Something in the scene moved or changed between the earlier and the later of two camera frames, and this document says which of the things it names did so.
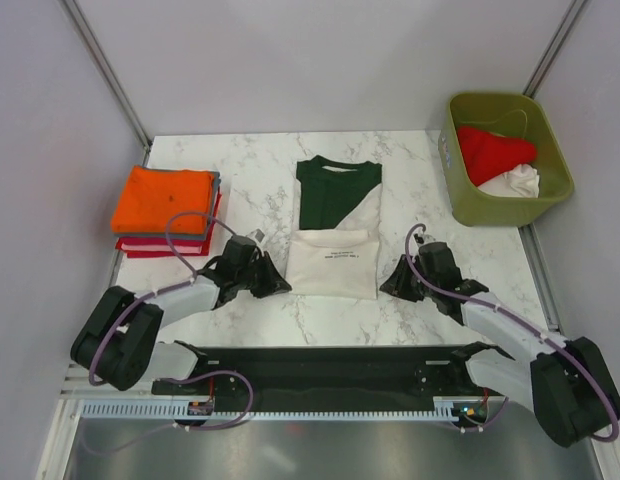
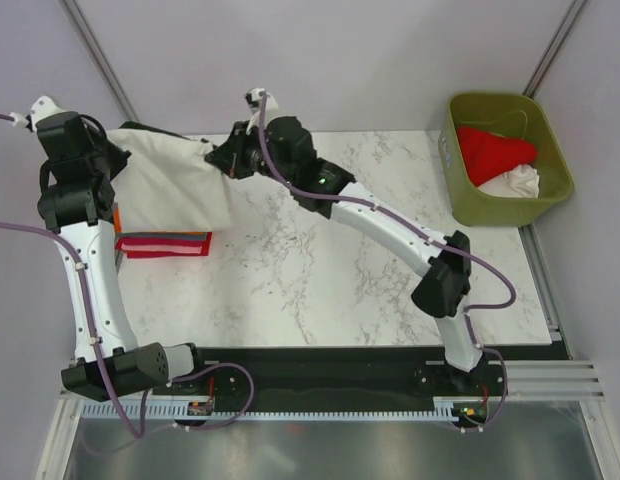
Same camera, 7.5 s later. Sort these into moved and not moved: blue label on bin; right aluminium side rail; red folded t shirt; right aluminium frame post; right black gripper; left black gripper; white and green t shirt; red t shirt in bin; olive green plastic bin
Moved: left black gripper; white and green t shirt; right black gripper
Not moved: red folded t shirt; red t shirt in bin; right aluminium frame post; blue label on bin; right aluminium side rail; olive green plastic bin
